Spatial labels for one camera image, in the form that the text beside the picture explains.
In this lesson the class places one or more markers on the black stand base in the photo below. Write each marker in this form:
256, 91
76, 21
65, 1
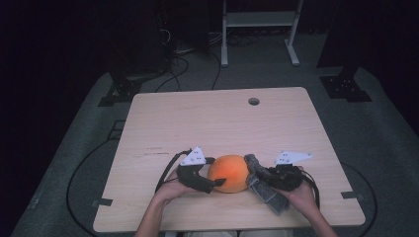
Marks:
344, 87
123, 89

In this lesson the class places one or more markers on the black computer tower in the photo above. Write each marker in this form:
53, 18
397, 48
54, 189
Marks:
191, 26

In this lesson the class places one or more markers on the person's left hand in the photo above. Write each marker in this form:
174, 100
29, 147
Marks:
171, 192

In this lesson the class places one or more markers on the person's right hand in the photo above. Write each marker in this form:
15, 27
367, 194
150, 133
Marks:
301, 199

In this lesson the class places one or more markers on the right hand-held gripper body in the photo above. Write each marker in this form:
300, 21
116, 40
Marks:
290, 158

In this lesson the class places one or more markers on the orange plush toy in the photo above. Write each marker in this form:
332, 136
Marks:
230, 173

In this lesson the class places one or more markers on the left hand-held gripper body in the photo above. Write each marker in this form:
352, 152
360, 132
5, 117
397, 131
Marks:
194, 158

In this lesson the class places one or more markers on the black tape piece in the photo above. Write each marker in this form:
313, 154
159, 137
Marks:
352, 195
102, 202

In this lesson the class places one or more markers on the white metal table frame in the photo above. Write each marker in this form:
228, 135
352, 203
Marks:
260, 18

